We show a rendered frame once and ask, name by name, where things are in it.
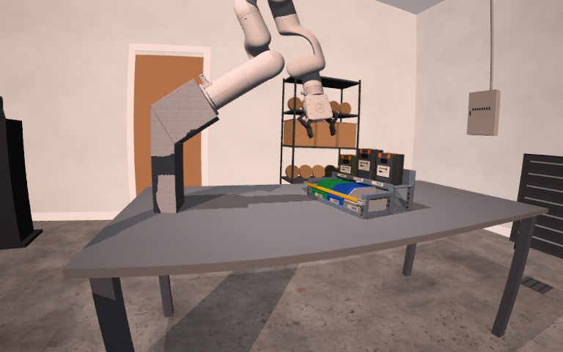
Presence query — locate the blue open bin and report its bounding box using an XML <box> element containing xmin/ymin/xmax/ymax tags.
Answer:
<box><xmin>328</xmin><ymin>182</ymin><xmax>373</xmax><ymax>206</ymax></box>

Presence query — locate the green open bin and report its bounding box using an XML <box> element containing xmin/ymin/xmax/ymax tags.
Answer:
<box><xmin>313</xmin><ymin>178</ymin><xmax>355</xmax><ymax>199</ymax></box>

